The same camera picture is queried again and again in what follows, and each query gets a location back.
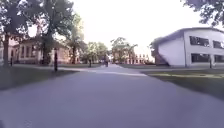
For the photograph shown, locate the grass beside white building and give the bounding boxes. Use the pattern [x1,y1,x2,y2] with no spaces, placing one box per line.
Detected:
[118,63,224,101]

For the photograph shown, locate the thin dark pole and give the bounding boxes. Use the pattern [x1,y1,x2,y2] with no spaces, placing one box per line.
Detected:
[208,54,213,70]

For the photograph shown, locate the person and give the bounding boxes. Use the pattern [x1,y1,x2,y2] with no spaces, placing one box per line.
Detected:
[104,54,110,68]

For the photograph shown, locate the white building with dark windows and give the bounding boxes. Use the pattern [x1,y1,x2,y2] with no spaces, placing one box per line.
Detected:
[149,26,224,69]

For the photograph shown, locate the distant trees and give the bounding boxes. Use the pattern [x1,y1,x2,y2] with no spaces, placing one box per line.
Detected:
[84,36,139,65]

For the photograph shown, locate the beige brick building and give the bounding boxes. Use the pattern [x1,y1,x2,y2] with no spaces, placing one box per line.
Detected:
[0,35,81,66]

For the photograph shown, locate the grey asphalt path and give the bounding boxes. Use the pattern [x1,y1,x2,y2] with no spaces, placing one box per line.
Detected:
[0,63,224,128]

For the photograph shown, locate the overhanging tree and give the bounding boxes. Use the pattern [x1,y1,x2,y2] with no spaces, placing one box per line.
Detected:
[182,0,224,28]

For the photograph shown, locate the distant building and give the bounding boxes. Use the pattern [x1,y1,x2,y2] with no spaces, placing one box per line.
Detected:
[124,52,152,65]

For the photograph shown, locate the row of large trees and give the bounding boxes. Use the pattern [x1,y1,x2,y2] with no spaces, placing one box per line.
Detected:
[0,0,88,68]

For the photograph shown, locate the grass beside beige building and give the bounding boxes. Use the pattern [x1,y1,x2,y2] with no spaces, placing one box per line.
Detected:
[0,63,103,91]

